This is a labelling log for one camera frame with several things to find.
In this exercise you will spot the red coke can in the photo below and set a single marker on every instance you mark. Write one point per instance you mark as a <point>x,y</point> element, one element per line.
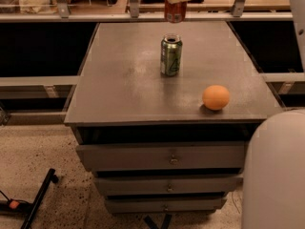
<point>175,13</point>

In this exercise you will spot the black stand leg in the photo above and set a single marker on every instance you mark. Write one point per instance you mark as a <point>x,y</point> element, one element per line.
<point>50,177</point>

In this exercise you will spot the metal shelf rail frame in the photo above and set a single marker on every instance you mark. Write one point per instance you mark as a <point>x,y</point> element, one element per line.
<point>141,10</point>

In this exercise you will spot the middle grey drawer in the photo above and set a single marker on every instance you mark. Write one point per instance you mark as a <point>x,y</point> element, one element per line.
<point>134,186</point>

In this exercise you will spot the bottom grey drawer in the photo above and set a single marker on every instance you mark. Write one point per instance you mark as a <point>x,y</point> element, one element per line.
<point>164,205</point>

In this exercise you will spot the top grey drawer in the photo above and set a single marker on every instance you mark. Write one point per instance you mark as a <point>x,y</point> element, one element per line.
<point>161,156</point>

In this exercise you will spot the orange clip on cable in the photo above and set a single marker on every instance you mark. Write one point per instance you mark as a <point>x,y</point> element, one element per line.
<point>13,204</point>

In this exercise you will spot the orange fruit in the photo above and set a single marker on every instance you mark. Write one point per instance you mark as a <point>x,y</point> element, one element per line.
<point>216,97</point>

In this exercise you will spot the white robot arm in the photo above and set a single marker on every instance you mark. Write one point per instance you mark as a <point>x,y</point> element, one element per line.
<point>274,174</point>

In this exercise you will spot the grey drawer cabinet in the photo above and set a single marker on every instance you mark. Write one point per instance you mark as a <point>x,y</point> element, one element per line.
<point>122,97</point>

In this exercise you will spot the green soda can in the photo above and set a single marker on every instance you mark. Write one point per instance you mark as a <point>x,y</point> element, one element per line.
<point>171,50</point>

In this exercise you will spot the grey drawer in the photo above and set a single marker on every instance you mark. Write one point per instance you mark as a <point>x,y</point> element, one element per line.
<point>134,186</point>
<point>161,156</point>
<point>164,205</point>

